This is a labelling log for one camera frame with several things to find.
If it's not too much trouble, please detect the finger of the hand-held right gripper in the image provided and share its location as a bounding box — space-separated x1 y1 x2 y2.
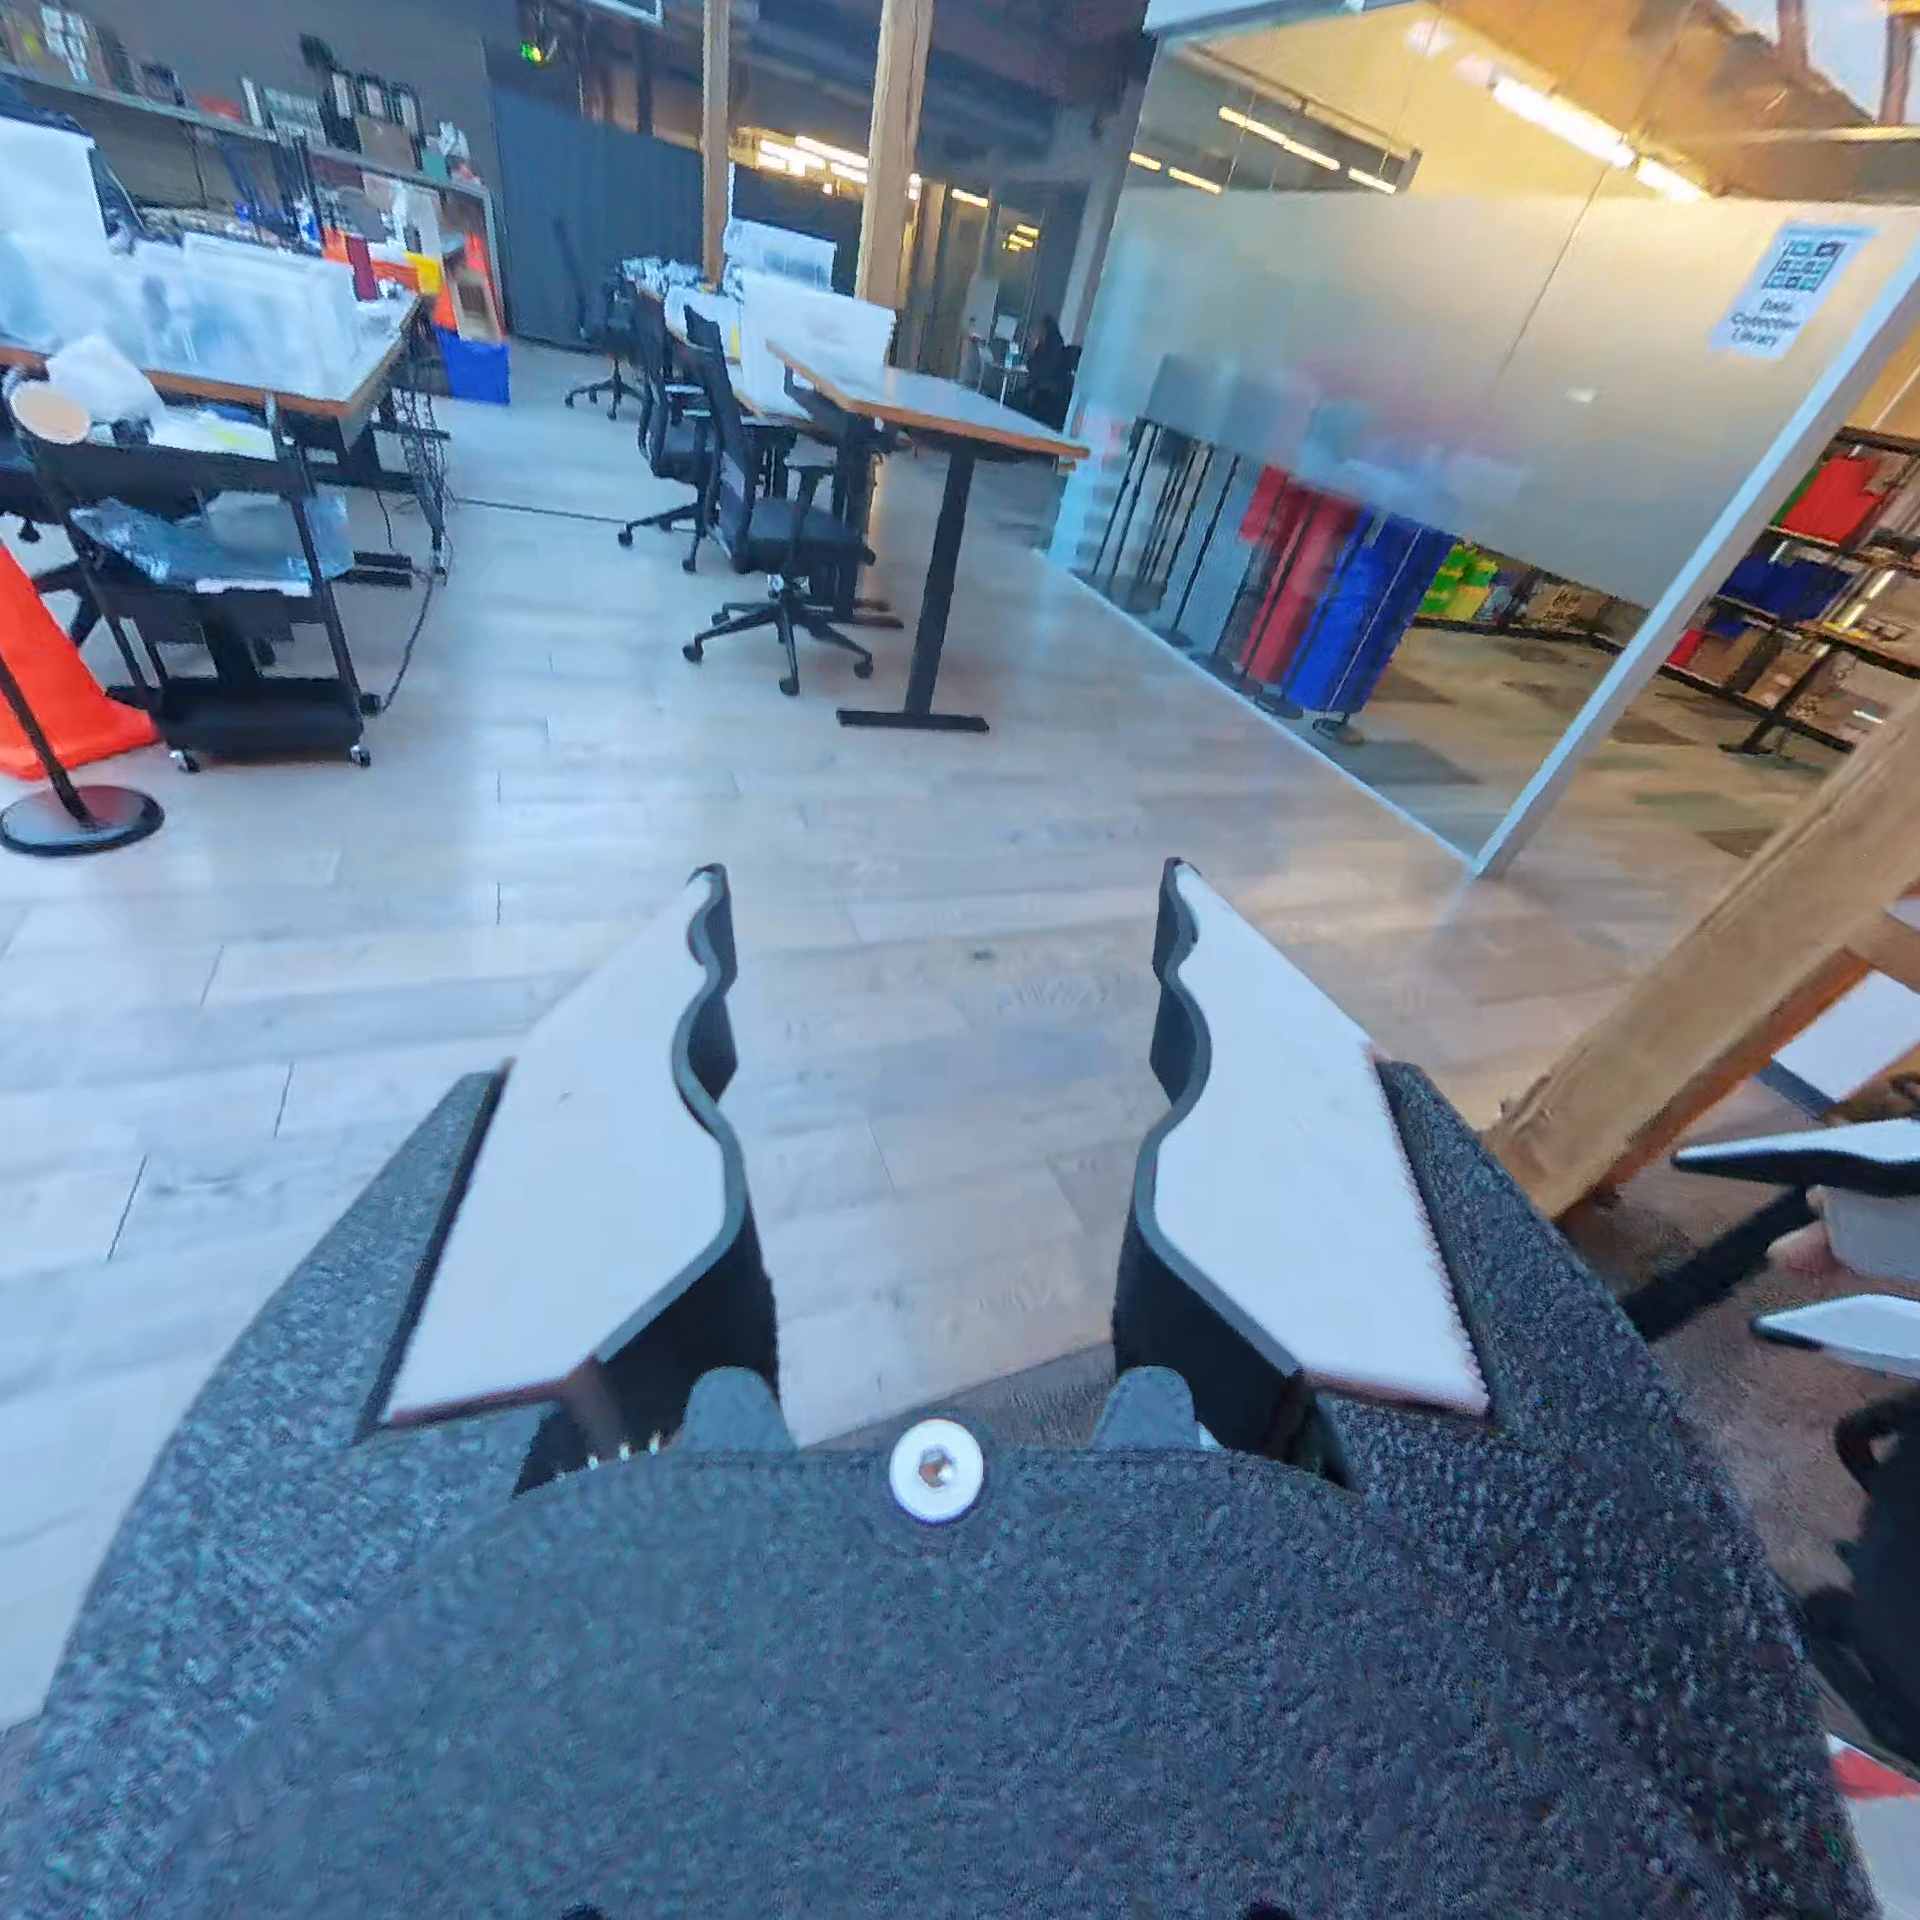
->
1751 1293 1920 1384
1668 1119 1920 1200

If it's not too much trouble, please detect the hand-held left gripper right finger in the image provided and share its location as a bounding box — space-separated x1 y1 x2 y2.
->
1114 859 1495 1455

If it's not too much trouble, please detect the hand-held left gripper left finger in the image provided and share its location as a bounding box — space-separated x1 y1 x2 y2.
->
375 864 782 1455

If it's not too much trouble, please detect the slanted wooden beam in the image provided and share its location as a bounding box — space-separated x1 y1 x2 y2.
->
1480 717 1920 1225

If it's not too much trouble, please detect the storage rack with coloured bins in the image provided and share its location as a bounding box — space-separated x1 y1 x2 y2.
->
1661 423 1920 760

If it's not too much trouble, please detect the black utility cart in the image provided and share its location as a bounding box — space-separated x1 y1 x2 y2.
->
23 427 380 778

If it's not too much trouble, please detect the stack of red blue bins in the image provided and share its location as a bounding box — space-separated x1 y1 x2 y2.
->
1234 461 1467 724

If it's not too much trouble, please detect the round black stand base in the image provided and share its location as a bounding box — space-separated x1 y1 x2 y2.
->
0 644 166 859

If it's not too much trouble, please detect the black office chair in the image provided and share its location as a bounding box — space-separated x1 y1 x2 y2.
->
679 307 904 701
563 225 650 426
615 293 725 577

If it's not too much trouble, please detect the orange traffic cone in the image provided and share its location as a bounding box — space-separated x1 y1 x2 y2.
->
0 539 160 784

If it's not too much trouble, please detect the wooden table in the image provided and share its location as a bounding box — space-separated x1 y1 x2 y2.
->
766 337 1092 736
0 293 455 578

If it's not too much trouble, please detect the blue white paper notice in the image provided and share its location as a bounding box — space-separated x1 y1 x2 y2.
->
1709 223 1882 367

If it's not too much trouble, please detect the frosted glass partition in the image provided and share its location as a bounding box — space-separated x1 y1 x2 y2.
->
1047 188 1920 883

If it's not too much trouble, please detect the clear storage box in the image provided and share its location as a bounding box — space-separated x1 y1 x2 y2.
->
135 231 366 401

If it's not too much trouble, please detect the wall shelf with boxes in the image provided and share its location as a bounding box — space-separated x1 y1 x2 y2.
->
0 0 508 349

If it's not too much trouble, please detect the wooden post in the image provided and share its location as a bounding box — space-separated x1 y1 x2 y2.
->
852 0 938 314

